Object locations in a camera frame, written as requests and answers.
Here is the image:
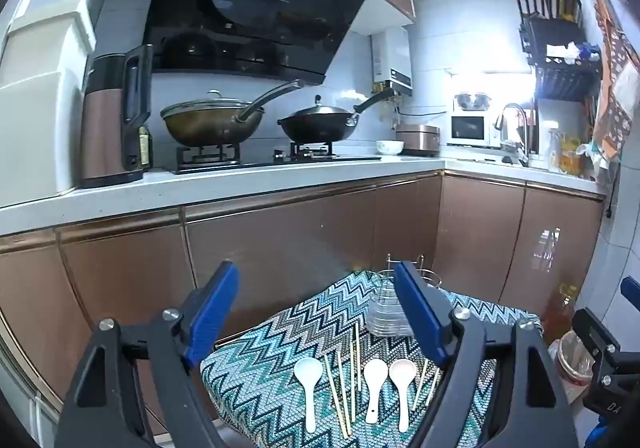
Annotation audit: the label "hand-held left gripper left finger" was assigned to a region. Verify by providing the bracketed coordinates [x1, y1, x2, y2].
[54, 261, 241, 448]

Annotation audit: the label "yellow bottle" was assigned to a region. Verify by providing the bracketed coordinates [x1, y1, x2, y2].
[562, 138, 583, 176]

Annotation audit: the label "white microwave oven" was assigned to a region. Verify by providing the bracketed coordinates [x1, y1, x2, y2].
[446, 112, 501, 147]

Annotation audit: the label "white water heater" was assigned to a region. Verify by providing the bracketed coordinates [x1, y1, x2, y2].
[370, 26, 415, 96]

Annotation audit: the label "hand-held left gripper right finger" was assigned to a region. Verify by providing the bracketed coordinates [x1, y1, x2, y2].
[394, 261, 573, 448]

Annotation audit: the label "black gas stove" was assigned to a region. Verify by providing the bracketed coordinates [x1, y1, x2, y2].
[172, 141, 383, 175]

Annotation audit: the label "black dish rack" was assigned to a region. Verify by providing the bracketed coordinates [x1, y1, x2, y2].
[511, 0, 603, 154]

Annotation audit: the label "black glass range hood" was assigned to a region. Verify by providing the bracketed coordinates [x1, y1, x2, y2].
[142, 0, 376, 86]

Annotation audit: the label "wire utensil holder with tray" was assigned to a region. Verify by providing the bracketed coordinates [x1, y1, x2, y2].
[366, 253, 446, 338]

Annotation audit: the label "black wok with lid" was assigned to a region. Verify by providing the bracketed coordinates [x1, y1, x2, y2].
[277, 89, 396, 143]

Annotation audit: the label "clear bottle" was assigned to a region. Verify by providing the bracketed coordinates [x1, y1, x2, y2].
[547, 128, 566, 172]

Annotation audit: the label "patterned hanging apron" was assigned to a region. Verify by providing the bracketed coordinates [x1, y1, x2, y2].
[582, 0, 640, 160]

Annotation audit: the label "wok with glass lid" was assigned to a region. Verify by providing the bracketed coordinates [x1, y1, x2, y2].
[160, 78, 306, 147]

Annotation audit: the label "teal zigzag cloth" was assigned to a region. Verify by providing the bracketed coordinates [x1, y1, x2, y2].
[200, 271, 543, 448]

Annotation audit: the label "kitchen faucet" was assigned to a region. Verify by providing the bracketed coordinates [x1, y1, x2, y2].
[494, 103, 532, 167]

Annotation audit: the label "white plastic bag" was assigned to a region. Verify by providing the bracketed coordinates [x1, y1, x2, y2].
[545, 42, 578, 63]

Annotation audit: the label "trash bin with bag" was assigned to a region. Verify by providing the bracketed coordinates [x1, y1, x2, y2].
[550, 331, 598, 396]

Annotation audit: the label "copper base cabinets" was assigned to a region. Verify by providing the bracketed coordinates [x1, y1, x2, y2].
[0, 168, 608, 429]

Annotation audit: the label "white ceramic spoon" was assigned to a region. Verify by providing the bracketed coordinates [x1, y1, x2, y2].
[389, 358, 417, 433]
[293, 357, 324, 433]
[363, 358, 389, 425]

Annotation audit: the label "copper rice cooker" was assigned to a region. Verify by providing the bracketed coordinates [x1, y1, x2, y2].
[395, 124, 442, 158]

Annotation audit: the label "white kitchen countertop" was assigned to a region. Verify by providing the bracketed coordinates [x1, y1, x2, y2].
[0, 148, 613, 236]

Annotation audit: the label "crumpled plastic bag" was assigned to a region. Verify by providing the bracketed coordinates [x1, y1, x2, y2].
[575, 141, 614, 180]

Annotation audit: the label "steel pot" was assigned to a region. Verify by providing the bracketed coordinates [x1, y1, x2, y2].
[452, 91, 493, 114]

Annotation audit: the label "white refrigerator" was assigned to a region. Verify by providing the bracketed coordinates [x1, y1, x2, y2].
[0, 0, 98, 209]

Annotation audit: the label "cooking oil bottle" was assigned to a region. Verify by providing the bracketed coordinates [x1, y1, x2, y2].
[542, 283, 576, 344]

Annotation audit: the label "copper and black kettle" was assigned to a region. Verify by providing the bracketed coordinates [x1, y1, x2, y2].
[79, 44, 155, 189]

